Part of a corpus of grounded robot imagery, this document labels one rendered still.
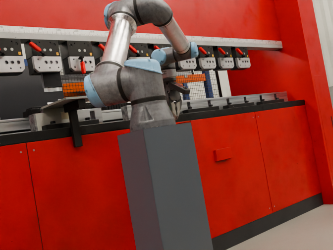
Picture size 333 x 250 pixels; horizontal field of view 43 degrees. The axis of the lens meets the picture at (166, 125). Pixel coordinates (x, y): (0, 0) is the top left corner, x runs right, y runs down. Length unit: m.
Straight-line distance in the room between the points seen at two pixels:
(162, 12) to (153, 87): 0.46
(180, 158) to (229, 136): 1.53
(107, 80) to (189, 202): 0.47
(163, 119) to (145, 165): 0.16
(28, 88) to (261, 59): 2.08
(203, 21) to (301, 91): 1.11
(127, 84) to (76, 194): 0.86
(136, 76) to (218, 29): 1.87
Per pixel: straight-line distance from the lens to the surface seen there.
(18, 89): 2.72
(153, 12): 1.68
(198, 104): 2.82
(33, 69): 2.20
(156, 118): 1.30
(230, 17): 3.29
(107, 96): 1.38
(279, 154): 3.24
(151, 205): 1.28
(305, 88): 3.65
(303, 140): 3.54
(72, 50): 2.31
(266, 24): 3.65
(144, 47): 2.60
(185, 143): 1.32
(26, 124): 2.40
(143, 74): 1.33
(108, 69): 1.42
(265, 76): 3.85
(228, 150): 2.76
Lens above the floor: 0.73
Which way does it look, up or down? 2 degrees up
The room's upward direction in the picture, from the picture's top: 10 degrees counter-clockwise
